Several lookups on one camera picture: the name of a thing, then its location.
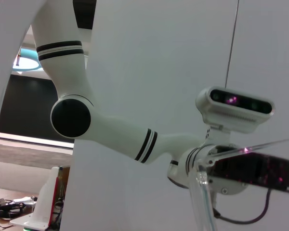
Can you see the clear white glasses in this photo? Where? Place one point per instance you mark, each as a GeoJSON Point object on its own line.
{"type": "Point", "coordinates": [204, 197]}

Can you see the round teal ceiling lamp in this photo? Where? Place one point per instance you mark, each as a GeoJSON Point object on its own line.
{"type": "Point", "coordinates": [26, 63]}

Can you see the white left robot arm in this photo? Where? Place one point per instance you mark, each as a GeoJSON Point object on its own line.
{"type": "Point", "coordinates": [110, 130]}

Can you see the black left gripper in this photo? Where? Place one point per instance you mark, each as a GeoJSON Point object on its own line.
{"type": "Point", "coordinates": [243, 168]}

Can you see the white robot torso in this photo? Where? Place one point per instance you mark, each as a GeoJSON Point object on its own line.
{"type": "Point", "coordinates": [4, 48]}

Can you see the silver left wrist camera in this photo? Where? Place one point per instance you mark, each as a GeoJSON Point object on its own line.
{"type": "Point", "coordinates": [231, 115]}

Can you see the white stand with red edge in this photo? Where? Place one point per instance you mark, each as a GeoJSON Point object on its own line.
{"type": "Point", "coordinates": [44, 199]}

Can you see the wooden desk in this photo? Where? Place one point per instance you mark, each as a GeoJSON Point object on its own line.
{"type": "Point", "coordinates": [0, 225]}

